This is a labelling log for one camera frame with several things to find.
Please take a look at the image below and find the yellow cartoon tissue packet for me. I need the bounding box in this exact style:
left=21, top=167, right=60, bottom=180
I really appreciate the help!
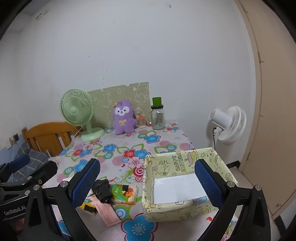
left=80, top=196, right=97, bottom=215

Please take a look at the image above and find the blue plaid bedding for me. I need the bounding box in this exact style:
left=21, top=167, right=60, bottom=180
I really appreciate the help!
left=0, top=141, right=50, bottom=183

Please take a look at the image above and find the green tissue packet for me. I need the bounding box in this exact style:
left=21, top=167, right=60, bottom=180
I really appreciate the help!
left=111, top=184, right=138, bottom=205

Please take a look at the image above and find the yellow-green patterned chair cover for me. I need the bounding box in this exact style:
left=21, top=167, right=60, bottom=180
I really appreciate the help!
left=142, top=147, right=238, bottom=222

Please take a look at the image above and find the green desk fan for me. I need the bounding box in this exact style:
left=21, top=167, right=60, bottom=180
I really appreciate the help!
left=60, top=90, right=105, bottom=142

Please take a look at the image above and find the pink white cloth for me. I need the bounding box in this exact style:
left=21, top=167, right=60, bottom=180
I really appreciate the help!
left=93, top=197, right=122, bottom=227

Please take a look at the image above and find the white fan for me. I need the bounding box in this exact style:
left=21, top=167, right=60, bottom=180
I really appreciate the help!
left=209, top=106, right=247, bottom=145

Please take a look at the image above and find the dark grey drawstring pouch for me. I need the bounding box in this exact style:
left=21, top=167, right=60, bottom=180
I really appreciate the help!
left=91, top=179, right=114, bottom=204

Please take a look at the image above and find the purple plush toy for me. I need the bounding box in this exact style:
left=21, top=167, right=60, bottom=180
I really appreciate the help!
left=112, top=100, right=137, bottom=135

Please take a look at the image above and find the glass mug jar green lid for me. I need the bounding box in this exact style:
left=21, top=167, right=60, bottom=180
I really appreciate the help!
left=151, top=97, right=165, bottom=130

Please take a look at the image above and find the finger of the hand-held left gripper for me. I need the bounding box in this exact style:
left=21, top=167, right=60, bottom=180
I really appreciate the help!
left=0, top=154, right=31, bottom=179
left=0, top=161, right=58, bottom=193

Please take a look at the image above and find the floral tablecloth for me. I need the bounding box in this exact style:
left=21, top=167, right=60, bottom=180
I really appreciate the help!
left=43, top=119, right=238, bottom=241

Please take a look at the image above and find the green patterned board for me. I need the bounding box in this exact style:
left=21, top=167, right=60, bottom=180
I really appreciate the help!
left=87, top=82, right=149, bottom=128

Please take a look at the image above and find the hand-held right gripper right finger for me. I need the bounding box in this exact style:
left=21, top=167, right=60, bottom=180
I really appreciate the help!
left=194, top=159, right=271, bottom=241

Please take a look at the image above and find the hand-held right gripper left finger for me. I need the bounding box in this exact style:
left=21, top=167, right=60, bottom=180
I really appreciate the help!
left=23, top=158, right=101, bottom=241

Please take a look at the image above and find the black fan cable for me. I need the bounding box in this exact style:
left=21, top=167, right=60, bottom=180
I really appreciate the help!
left=212, top=126, right=219, bottom=149

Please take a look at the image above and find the beige wooden door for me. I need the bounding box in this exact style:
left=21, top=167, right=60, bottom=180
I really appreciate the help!
left=233, top=0, right=296, bottom=220

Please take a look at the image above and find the small clear cup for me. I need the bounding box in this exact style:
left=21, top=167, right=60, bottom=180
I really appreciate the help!
left=136, top=115, right=147, bottom=128

